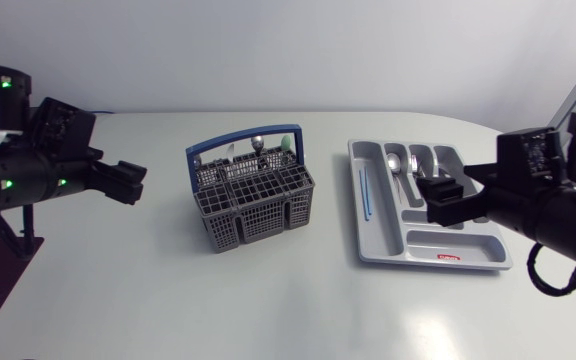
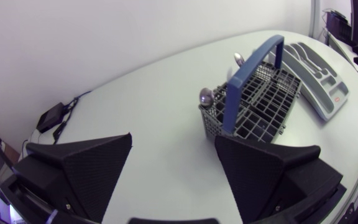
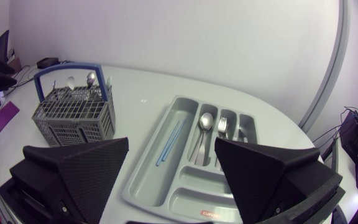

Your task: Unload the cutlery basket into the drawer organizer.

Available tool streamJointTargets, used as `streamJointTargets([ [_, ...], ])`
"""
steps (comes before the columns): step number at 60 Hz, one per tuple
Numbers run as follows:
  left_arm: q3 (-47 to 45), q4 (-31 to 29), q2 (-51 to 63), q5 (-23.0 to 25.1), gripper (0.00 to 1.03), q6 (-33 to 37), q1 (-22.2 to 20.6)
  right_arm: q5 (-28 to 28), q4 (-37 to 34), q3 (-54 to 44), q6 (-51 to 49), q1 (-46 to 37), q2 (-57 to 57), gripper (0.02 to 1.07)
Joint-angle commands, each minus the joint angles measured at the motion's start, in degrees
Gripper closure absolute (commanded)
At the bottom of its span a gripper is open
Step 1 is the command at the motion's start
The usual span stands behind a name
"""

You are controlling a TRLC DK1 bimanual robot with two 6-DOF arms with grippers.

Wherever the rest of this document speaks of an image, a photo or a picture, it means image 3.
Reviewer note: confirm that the pale blue plastic cutlery piece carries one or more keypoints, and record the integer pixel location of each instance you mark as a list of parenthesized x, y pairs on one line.
[(109, 81)]

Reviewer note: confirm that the pale plastic spoon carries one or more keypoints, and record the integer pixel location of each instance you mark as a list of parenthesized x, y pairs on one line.
[(70, 82)]

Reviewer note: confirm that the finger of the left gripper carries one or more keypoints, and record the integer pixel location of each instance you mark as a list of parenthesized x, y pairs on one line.
[(1, 84), (4, 68)]

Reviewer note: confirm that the steel spoon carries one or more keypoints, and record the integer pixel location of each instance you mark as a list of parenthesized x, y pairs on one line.
[(90, 78), (206, 122), (195, 150)]

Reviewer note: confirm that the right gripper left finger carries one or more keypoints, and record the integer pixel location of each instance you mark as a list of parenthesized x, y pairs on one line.
[(85, 174)]

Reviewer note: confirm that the steel fork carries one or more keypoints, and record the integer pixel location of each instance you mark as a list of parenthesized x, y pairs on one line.
[(53, 85), (222, 125)]

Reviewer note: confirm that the grey cutlery basket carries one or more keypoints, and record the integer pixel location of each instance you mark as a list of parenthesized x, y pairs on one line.
[(73, 119)]

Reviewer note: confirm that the grey cutlery tray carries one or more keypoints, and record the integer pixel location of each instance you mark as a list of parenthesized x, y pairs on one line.
[(154, 174)]

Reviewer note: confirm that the blue chopstick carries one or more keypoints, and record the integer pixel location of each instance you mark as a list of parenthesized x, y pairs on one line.
[(174, 140), (167, 143)]

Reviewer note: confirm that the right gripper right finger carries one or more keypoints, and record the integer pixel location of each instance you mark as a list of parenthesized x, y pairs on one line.
[(259, 177)]

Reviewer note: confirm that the black power brick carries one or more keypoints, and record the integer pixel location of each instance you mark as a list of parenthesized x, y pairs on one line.
[(47, 62)]

